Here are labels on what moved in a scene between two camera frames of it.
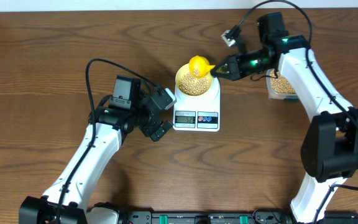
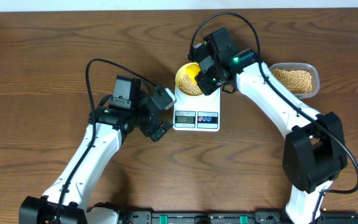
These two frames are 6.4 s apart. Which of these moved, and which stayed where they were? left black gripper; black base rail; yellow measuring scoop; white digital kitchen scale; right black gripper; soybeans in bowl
Moved: yellow measuring scoop; right black gripper
Stayed: white digital kitchen scale; left black gripper; soybeans in bowl; black base rail
